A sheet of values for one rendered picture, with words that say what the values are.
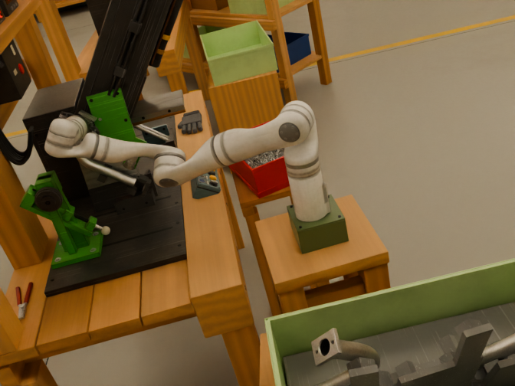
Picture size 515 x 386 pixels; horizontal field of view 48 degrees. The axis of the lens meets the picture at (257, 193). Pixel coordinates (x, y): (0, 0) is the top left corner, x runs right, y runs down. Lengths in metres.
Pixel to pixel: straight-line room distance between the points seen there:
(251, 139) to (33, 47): 1.44
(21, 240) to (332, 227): 0.95
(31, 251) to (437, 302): 1.21
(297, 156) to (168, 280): 0.50
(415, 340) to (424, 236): 1.71
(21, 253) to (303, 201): 0.90
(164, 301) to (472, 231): 1.87
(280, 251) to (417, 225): 1.54
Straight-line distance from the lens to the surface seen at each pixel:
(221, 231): 1.74
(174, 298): 1.59
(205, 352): 2.68
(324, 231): 1.62
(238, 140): 1.54
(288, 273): 1.59
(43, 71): 2.76
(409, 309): 1.38
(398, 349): 1.36
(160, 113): 2.08
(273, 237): 1.74
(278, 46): 4.52
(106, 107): 1.98
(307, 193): 1.57
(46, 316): 1.74
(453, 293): 1.39
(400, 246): 2.99
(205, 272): 1.60
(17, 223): 1.90
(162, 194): 2.02
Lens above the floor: 1.86
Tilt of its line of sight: 31 degrees down
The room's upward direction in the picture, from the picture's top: 14 degrees counter-clockwise
